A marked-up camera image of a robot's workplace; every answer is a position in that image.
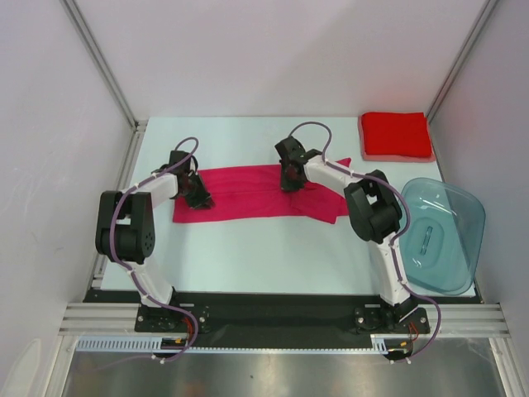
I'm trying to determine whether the teal transparent plastic bin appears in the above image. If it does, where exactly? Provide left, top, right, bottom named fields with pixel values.
left=400, top=178, right=486, bottom=296

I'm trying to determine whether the left aluminium frame post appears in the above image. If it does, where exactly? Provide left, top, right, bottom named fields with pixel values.
left=61, top=0, right=138, bottom=129

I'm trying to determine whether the right aluminium frame post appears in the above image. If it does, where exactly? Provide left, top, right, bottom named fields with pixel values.
left=427, top=0, right=499, bottom=121

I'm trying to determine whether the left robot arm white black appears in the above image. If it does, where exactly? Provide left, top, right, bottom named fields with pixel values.
left=95, top=150, right=214, bottom=333

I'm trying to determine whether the aluminium frame post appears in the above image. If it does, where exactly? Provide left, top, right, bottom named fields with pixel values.
left=61, top=0, right=138, bottom=129
left=427, top=0, right=499, bottom=121

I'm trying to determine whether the grey slotted cable duct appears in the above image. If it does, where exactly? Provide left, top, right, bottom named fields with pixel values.
left=75, top=336, right=411, bottom=355

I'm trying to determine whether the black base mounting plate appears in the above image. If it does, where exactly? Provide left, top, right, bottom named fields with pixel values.
left=82, top=289, right=483, bottom=348

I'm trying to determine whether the front aluminium frame rail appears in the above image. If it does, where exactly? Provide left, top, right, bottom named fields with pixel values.
left=60, top=303, right=510, bottom=338

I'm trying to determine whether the magenta pink t shirt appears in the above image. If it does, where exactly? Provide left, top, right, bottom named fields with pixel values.
left=173, top=165, right=348, bottom=224

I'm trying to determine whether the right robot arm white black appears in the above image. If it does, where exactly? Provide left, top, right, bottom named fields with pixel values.
left=275, top=136, right=417, bottom=332

